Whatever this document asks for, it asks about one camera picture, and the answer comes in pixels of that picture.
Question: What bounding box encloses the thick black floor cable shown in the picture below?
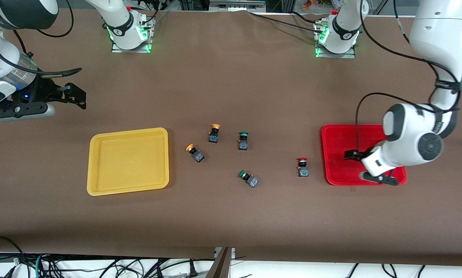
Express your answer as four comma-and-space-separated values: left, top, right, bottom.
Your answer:
0, 235, 25, 271

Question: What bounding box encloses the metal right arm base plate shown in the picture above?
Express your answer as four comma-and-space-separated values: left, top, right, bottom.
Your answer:
111, 38, 152, 54

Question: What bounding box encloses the yellow plastic tray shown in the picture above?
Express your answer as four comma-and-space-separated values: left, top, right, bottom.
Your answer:
86, 127, 170, 197

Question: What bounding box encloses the red plastic tray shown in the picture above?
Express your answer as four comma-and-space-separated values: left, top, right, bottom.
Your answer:
321, 124, 408, 186

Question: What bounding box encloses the grey metal rail fixture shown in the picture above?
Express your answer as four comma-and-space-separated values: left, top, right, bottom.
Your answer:
210, 0, 266, 12

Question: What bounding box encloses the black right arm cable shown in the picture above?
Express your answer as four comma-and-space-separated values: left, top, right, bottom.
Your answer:
0, 0, 83, 78

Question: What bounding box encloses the black cable on table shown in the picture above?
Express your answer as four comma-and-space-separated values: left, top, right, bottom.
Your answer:
247, 11, 328, 33

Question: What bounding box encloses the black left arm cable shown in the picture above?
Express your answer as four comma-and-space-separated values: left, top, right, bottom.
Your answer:
354, 0, 462, 155

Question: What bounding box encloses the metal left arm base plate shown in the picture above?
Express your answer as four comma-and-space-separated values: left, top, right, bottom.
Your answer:
315, 43, 356, 59

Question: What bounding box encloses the angled metal support beam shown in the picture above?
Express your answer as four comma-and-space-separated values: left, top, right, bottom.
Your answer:
206, 247, 233, 278

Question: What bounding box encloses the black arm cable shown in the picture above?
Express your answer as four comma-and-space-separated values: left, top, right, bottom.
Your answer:
0, 0, 83, 78
354, 0, 462, 155

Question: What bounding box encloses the yellow push button switch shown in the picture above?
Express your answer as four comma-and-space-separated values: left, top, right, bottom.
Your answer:
208, 124, 222, 144
186, 144, 205, 163

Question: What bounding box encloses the brown table cover mat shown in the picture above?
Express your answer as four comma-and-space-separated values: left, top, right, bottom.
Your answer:
0, 8, 462, 267

